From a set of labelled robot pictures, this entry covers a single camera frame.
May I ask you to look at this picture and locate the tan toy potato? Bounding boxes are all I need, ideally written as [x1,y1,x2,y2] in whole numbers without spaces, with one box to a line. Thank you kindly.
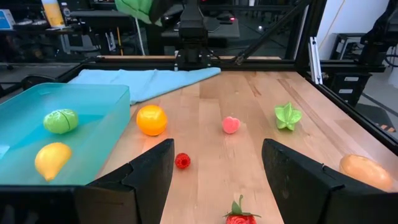
[338,154,394,191]

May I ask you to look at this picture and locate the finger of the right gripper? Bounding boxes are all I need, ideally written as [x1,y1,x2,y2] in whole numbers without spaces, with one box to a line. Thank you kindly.
[148,0,175,24]

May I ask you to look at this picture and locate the pink toy peach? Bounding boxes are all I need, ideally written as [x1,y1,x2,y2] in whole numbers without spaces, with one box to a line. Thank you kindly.
[221,116,241,135]

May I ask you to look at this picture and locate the green toy cucumber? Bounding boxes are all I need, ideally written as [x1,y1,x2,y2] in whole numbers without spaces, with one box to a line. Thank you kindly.
[114,0,163,26]

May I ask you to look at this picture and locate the red toy raspberry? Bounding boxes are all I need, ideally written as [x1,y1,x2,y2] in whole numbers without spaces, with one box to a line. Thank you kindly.
[174,152,192,170]

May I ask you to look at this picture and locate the red toy strawberry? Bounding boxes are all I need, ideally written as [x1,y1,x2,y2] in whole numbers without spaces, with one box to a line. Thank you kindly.
[223,195,261,224]

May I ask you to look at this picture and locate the round green toy cabbage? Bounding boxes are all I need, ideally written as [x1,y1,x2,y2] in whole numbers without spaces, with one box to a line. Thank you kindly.
[43,108,79,135]

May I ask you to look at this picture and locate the yellow toy lemon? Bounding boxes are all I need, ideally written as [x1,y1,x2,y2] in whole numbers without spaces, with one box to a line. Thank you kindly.
[34,142,73,182]

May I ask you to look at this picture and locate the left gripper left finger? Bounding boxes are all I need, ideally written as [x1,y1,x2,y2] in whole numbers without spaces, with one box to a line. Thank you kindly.
[74,138,175,224]

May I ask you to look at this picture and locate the teal translucent tupperware container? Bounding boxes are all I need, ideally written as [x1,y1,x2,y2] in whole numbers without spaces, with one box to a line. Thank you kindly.
[0,82,131,187]

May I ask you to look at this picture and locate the green toy star fruit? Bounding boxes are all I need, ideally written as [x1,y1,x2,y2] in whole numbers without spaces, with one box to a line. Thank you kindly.
[274,101,303,131]

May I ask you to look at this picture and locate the black aluminium table frame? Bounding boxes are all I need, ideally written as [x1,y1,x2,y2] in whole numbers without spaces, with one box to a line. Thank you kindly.
[0,0,398,156]

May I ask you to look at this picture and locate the yellow canister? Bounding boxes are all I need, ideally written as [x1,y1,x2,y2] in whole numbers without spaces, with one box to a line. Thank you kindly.
[41,0,65,29]

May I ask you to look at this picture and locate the blue cardboard box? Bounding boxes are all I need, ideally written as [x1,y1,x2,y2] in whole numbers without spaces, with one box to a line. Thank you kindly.
[0,9,16,31]

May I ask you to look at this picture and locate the light blue cloth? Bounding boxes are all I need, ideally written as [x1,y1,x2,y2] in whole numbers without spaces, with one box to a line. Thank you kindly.
[68,67,222,105]

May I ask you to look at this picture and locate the silver frame bracket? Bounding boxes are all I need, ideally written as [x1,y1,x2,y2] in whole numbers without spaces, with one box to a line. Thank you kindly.
[307,36,323,85]

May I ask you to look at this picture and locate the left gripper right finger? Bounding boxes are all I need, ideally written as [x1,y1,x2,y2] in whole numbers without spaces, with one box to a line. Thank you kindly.
[261,138,398,224]

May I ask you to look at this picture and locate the smooth orange toy fruit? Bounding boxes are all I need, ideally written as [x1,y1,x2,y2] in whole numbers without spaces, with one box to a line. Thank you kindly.
[136,105,169,137]

